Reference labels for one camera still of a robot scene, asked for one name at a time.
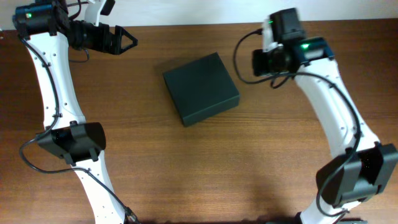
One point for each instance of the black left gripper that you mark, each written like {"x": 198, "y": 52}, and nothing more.
{"x": 109, "y": 38}

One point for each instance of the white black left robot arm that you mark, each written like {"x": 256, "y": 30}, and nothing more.
{"x": 48, "y": 32}

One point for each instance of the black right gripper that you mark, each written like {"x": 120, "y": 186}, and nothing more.
{"x": 259, "y": 68}

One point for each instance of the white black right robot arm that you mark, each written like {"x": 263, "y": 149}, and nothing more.
{"x": 361, "y": 165}

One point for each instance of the black gift box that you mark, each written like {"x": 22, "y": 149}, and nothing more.
{"x": 201, "y": 89}

